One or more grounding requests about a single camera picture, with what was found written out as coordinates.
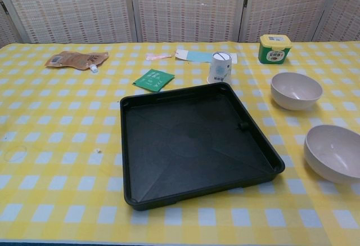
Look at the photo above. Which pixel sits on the beige plastic bowl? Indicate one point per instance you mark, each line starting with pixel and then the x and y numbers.
pixel 332 156
pixel 295 98

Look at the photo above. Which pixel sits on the upturned white paper cup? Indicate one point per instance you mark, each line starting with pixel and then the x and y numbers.
pixel 220 68

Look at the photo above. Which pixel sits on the green sachet packet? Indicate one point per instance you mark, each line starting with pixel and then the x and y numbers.
pixel 153 80

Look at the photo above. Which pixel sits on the brown spouted pouch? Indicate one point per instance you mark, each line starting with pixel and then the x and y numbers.
pixel 76 58

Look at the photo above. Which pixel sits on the woven folding screen panel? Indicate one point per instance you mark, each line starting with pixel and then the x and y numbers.
pixel 7 29
pixel 70 6
pixel 346 12
pixel 287 6
pixel 188 6

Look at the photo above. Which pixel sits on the green container with yellow lid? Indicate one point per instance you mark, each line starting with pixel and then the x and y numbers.
pixel 274 53

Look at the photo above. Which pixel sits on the yellow white checked tablecloth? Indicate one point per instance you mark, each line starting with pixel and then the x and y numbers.
pixel 56 116

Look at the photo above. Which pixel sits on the black square plastic tray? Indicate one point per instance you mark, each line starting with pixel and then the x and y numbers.
pixel 182 144

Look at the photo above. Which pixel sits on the blue and white bookmark card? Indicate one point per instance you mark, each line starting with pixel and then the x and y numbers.
pixel 194 55

